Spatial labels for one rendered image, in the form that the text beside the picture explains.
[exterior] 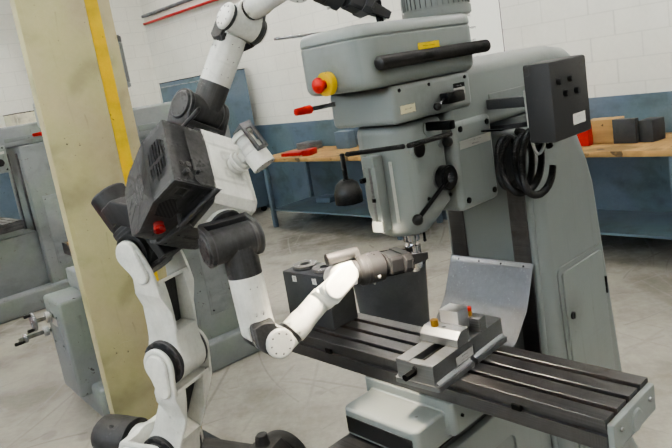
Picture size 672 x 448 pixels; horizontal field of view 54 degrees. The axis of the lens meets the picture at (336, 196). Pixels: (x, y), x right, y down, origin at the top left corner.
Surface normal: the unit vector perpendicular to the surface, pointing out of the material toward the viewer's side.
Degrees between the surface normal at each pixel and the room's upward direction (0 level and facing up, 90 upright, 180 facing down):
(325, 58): 90
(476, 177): 90
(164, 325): 90
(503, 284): 63
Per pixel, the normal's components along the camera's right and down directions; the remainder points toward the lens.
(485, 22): -0.72, 0.24
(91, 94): 0.68, 0.03
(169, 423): -0.45, 0.24
